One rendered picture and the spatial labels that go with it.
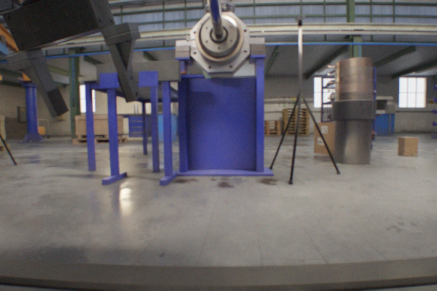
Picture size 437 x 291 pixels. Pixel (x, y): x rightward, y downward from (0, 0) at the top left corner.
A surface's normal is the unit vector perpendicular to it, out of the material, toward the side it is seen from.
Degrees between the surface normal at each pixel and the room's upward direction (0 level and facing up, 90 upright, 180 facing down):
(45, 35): 113
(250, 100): 90
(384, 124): 90
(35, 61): 83
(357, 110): 90
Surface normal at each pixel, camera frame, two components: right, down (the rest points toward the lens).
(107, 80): -0.06, 0.07
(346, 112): -0.72, 0.06
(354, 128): -0.48, 0.07
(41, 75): 0.98, -0.13
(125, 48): -0.07, 0.47
